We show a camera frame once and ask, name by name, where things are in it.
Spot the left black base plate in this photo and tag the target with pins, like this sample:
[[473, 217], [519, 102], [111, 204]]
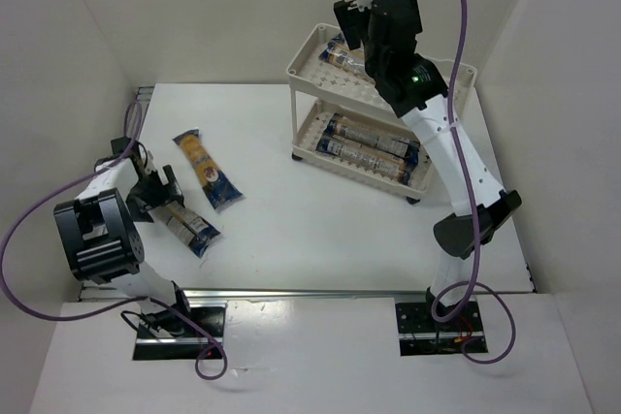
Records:
[[184, 343]]

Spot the yellow blue spaghetti bag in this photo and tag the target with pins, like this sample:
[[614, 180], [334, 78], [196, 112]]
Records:
[[215, 184]]

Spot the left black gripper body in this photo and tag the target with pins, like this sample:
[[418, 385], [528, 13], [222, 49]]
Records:
[[158, 186]]

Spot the white two-tier shelf cart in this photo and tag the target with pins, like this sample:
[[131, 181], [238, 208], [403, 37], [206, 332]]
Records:
[[319, 89]]

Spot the label-side blue spaghetti bag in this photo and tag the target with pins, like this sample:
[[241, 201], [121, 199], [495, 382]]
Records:
[[396, 168]]

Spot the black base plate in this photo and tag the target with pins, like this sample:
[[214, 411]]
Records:
[[420, 335], [184, 343]]

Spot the long yellow spaghetti bag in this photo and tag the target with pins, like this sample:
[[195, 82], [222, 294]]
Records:
[[353, 130]]

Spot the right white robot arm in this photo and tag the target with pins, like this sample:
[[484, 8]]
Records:
[[419, 96]]

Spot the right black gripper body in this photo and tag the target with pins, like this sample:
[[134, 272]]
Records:
[[346, 22]]

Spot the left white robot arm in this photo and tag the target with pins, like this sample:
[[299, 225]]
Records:
[[100, 238]]

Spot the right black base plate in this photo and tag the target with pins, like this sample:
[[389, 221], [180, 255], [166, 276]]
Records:
[[420, 335]]

